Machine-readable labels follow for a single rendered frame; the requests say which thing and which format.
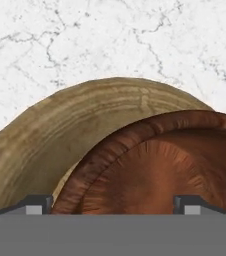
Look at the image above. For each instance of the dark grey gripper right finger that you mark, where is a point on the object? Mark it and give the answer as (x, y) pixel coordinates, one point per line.
(188, 201)

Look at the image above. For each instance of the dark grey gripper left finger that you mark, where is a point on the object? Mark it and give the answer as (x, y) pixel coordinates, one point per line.
(38, 201)

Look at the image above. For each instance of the reddish brown wooden bowl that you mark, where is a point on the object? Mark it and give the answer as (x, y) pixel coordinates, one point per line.
(158, 166)

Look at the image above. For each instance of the light tan wooden bowl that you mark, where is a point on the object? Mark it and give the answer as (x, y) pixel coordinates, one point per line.
(68, 126)

